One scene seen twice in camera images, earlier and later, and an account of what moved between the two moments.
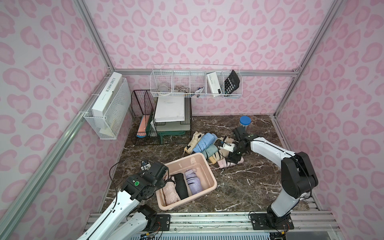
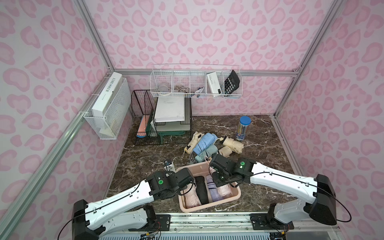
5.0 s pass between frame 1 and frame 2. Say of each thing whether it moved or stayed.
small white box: stayed
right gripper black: moved
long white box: stayed
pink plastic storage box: moved
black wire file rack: stayed
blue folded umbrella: stayed
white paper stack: stayed
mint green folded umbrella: stayed
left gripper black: moved
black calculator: stayed
